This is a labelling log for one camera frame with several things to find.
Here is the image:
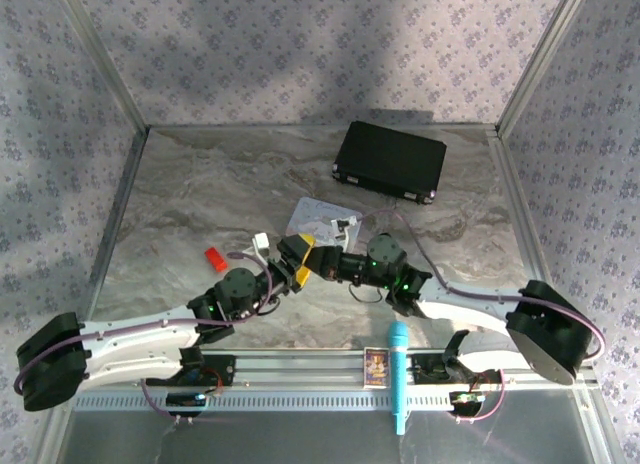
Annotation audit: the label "small red plastic block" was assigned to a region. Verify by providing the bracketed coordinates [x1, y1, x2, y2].
[204, 245, 227, 273]

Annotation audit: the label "white small adapter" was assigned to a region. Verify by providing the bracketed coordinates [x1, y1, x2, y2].
[249, 232, 274, 266]

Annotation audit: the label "black hard case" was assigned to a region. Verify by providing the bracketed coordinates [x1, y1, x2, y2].
[331, 120, 448, 206]

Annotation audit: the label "blue toy microphone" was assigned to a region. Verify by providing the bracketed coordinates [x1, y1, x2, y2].
[388, 320, 410, 436]

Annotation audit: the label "small playing card box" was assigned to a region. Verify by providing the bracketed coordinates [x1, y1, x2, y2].
[363, 348, 391, 388]

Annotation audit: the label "small black circuit module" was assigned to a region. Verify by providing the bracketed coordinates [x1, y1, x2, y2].
[165, 391, 209, 411]

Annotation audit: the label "small green circuit board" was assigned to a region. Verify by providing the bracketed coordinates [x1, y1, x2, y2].
[448, 390, 487, 408]

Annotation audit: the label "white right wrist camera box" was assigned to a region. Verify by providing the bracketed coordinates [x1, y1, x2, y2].
[331, 215, 359, 246]

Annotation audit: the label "thin black cable loop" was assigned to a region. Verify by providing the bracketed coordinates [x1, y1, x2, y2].
[348, 282, 387, 306]

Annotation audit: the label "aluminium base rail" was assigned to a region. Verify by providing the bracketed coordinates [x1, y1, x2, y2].
[74, 347, 599, 398]

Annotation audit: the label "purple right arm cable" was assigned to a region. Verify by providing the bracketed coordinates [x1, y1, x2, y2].
[357, 209, 606, 363]

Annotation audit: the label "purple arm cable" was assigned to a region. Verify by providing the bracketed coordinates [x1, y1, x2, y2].
[13, 252, 275, 398]
[357, 209, 606, 363]

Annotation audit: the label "slotted grey cable duct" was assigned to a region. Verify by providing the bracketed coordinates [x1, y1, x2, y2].
[73, 391, 456, 413]

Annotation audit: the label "aluminium table edge rail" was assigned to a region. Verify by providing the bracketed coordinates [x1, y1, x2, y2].
[488, 127, 549, 285]
[87, 127, 150, 318]

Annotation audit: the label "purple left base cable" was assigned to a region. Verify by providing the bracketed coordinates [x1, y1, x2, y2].
[140, 378, 182, 424]

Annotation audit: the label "pink right base cable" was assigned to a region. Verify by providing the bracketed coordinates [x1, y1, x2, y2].
[455, 368, 506, 426]

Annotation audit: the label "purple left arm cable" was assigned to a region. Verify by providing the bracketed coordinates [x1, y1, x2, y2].
[13, 252, 275, 398]

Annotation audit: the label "aluminium frame post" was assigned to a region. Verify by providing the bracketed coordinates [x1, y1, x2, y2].
[495, 0, 594, 131]
[52, 0, 150, 131]

